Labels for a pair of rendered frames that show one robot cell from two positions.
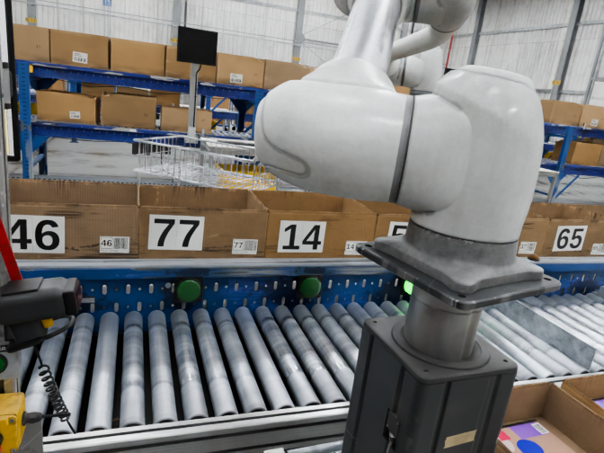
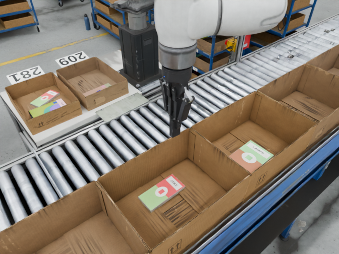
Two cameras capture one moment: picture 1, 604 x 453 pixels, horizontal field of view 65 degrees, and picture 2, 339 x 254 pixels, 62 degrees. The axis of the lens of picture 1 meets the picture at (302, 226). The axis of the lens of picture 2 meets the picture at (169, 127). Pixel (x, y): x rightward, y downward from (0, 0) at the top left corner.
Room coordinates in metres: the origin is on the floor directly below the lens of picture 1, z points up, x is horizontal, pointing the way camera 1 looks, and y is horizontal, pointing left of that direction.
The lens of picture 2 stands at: (2.32, -0.57, 1.75)
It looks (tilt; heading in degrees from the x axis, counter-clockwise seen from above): 42 degrees down; 162
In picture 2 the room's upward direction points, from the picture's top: straight up
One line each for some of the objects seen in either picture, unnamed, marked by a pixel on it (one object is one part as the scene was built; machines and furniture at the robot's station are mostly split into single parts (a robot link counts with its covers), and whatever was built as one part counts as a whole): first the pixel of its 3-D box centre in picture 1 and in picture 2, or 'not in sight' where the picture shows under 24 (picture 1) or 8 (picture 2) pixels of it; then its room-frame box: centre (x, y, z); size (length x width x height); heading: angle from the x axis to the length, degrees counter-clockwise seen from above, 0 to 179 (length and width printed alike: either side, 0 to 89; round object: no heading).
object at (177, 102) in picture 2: not in sight; (178, 103); (1.75, -0.36, 1.30); 0.04 x 0.01 x 0.11; 107
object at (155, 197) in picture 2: not in sight; (162, 192); (1.74, -0.41, 0.89); 0.16 x 0.07 x 0.02; 112
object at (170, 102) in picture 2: not in sight; (173, 98); (1.73, -0.37, 1.30); 0.04 x 0.01 x 0.11; 107
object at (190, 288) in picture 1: (189, 291); not in sight; (1.30, 0.31, 0.81); 0.07 x 0.01 x 0.07; 110
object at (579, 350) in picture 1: (532, 324); (54, 185); (1.47, -0.81, 0.76); 0.46 x 0.01 x 0.09; 20
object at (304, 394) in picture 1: (282, 352); (203, 112); (1.16, 0.01, 0.72); 0.52 x 0.05 x 0.05; 20
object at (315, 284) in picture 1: (311, 288); not in sight; (1.44, -0.05, 0.81); 0.07 x 0.01 x 0.07; 110
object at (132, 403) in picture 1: (133, 364); (246, 88); (1.03, 0.38, 0.72); 0.52 x 0.05 x 0.05; 20
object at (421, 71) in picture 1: (422, 67); (184, 4); (1.74, -0.35, 1.55); 0.13 x 0.11 x 0.16; 81
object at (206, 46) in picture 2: not in sight; (209, 37); (-0.04, 0.60, 0.59); 0.40 x 0.30 x 0.10; 18
